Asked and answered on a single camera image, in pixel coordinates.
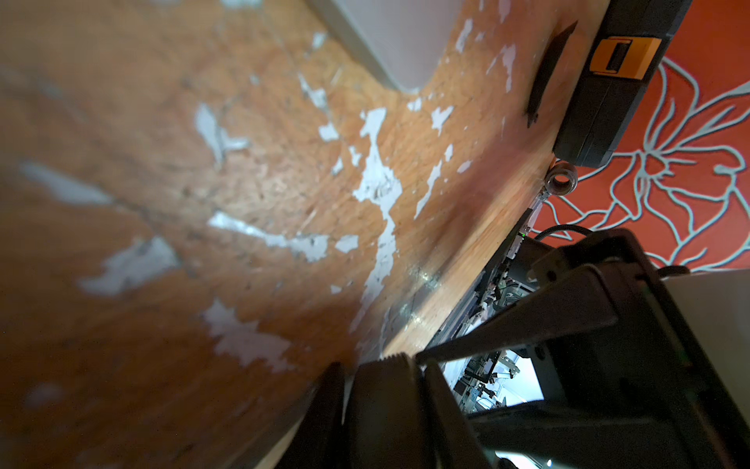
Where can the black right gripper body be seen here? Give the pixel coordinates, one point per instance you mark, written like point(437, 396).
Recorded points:
point(625, 382)

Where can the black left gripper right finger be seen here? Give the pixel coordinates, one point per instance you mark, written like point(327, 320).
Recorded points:
point(456, 443)

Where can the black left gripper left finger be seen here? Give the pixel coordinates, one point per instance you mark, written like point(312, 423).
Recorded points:
point(318, 441)

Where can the black mouse battery cover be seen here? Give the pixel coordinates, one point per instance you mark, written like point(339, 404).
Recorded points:
point(545, 71)

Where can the silver open laptop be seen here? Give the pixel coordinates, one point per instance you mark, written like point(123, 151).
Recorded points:
point(400, 42)

